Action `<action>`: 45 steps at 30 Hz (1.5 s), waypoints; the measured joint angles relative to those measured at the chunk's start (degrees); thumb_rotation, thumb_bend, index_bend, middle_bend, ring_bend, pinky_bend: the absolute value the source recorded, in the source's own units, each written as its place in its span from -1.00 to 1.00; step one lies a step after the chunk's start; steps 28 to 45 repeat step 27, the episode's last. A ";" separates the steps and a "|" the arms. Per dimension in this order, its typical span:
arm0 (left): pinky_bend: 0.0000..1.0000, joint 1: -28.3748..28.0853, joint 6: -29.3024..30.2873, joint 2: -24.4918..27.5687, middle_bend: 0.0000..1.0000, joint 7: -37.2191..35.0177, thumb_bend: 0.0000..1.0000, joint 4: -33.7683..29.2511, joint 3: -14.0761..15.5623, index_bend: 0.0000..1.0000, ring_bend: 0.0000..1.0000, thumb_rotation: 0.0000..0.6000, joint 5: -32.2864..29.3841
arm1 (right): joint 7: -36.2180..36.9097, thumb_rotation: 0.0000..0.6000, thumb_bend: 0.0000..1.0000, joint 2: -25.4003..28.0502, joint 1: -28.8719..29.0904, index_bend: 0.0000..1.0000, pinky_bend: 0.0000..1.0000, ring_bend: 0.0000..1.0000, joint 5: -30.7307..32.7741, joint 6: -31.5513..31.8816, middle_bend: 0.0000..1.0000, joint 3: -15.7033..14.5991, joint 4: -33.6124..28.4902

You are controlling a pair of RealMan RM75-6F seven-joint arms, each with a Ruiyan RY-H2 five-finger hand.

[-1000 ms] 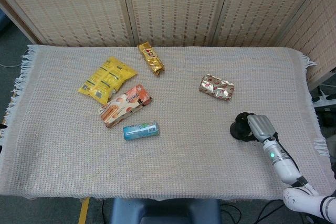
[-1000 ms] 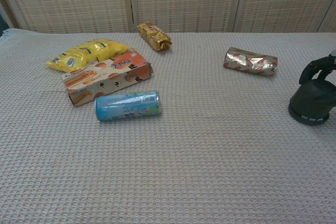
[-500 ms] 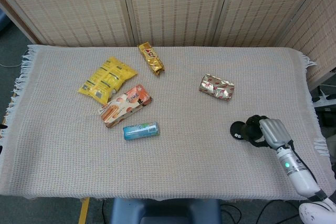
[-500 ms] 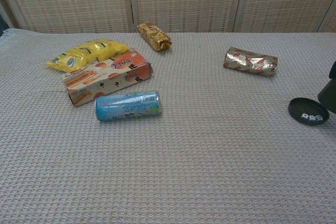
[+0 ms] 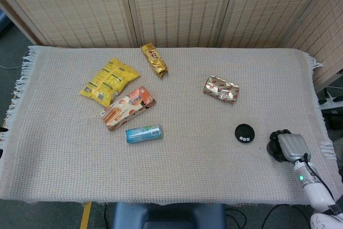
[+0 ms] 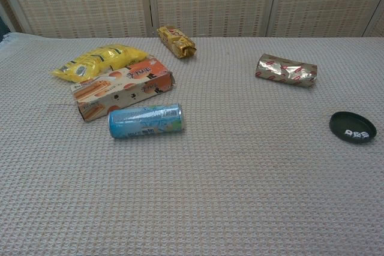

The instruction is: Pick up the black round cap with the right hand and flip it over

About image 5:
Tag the gold wrapped snack bar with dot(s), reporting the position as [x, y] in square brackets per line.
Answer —
[155, 60]

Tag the beige woven fringed table cloth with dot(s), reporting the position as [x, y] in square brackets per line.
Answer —
[187, 164]

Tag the yellow snack bag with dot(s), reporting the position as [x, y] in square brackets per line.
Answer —
[110, 80]

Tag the blue drink can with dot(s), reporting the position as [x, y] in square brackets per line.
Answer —
[143, 133]

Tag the yellow floor tape strip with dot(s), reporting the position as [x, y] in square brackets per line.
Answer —
[85, 217]

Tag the orange biscuit box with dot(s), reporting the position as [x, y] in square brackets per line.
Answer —
[128, 108]

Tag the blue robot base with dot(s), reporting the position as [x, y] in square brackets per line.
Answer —
[168, 217]

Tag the silver pack with red lips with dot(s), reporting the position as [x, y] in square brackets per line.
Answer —
[221, 89]

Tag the black round puck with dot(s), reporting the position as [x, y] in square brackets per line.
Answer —
[244, 131]

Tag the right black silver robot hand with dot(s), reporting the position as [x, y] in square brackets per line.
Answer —
[294, 147]

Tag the white black device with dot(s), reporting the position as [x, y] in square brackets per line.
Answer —
[332, 103]

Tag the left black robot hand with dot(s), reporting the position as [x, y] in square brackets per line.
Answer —
[2, 129]

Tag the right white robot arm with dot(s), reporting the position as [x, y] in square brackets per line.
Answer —
[319, 191]

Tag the woven folding screen panel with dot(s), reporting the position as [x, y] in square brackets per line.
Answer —
[179, 6]
[67, 6]
[321, 33]
[268, 6]

